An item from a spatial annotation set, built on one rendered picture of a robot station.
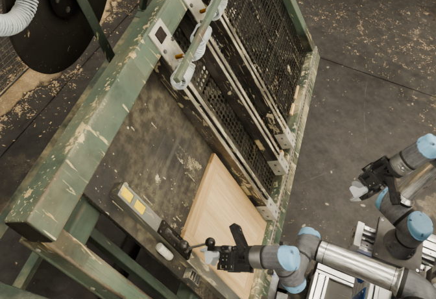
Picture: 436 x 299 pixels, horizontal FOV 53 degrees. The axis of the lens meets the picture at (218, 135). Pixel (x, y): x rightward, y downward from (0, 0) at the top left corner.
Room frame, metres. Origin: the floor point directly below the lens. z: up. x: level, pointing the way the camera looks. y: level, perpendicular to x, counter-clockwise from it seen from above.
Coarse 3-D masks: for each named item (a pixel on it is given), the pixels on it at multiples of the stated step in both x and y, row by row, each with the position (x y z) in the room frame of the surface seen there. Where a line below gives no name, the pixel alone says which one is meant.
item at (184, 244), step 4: (168, 228) 0.64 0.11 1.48; (168, 232) 0.63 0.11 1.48; (172, 236) 0.61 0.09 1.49; (176, 240) 0.60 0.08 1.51; (184, 240) 0.59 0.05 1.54; (180, 244) 0.57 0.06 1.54; (184, 244) 0.57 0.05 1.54; (188, 244) 0.58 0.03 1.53; (180, 248) 0.56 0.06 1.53; (184, 248) 0.56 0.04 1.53
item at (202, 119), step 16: (160, 48) 1.13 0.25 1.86; (176, 48) 1.19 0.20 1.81; (160, 64) 1.14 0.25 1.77; (176, 64) 1.14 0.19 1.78; (176, 96) 1.13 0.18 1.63; (192, 96) 1.14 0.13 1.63; (192, 112) 1.12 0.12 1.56; (208, 112) 1.15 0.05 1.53; (208, 128) 1.11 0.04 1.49; (208, 144) 1.11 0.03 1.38; (224, 144) 1.11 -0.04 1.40; (224, 160) 1.10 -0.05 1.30; (240, 160) 1.12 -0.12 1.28; (240, 176) 1.08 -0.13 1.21; (256, 192) 1.07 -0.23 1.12; (256, 208) 1.06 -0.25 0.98; (272, 208) 1.08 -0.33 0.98
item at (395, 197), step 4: (388, 176) 0.85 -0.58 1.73; (392, 176) 0.85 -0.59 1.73; (388, 180) 0.84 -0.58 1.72; (392, 180) 0.84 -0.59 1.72; (388, 184) 0.83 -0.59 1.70; (392, 184) 0.83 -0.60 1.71; (396, 184) 0.85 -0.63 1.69; (388, 188) 0.83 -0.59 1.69; (392, 188) 0.83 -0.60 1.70; (396, 188) 0.83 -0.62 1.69; (392, 192) 0.82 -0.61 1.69; (396, 192) 0.82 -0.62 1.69; (392, 196) 0.81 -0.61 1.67; (396, 196) 0.81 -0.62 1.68; (400, 196) 0.82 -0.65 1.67; (392, 200) 0.80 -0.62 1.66; (396, 200) 0.80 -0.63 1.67; (400, 200) 0.81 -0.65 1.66; (392, 204) 0.80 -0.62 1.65; (396, 204) 0.80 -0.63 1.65
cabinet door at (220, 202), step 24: (216, 168) 1.03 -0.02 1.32; (216, 192) 0.95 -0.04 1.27; (240, 192) 1.04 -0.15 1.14; (192, 216) 0.77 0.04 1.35; (216, 216) 0.86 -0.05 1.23; (240, 216) 0.95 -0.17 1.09; (192, 240) 0.69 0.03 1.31; (216, 240) 0.77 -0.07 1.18; (216, 264) 0.68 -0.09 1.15; (240, 288) 0.66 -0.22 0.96
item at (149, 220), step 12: (120, 192) 0.65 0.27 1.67; (132, 192) 0.68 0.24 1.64; (120, 204) 0.64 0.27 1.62; (132, 204) 0.64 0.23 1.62; (144, 204) 0.67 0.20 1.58; (132, 216) 0.63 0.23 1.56; (144, 216) 0.64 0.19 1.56; (156, 216) 0.66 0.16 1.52; (144, 228) 0.62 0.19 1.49; (156, 228) 0.63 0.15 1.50; (192, 252) 0.64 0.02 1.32; (192, 264) 0.60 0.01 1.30; (204, 264) 0.63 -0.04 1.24; (204, 276) 0.59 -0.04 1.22; (216, 276) 0.62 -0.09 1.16; (216, 288) 0.58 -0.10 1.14; (228, 288) 0.61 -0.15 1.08
